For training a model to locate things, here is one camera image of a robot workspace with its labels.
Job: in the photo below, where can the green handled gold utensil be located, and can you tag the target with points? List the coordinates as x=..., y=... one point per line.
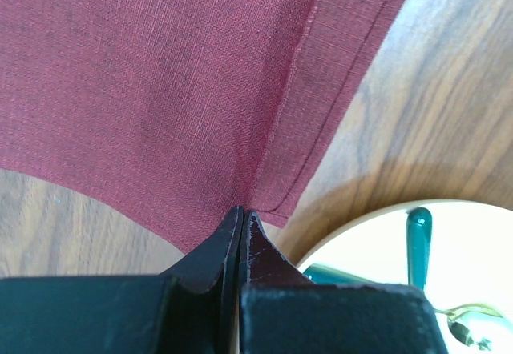
x=478, y=326
x=419, y=224

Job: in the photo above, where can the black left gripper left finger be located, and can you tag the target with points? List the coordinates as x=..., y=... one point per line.
x=188, y=308

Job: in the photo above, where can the cream round plate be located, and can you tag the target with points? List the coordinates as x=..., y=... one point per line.
x=470, y=255

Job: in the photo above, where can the dark red cloth napkin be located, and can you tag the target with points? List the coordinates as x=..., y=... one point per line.
x=174, y=111

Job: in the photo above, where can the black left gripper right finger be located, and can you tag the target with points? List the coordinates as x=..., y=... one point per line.
x=282, y=311

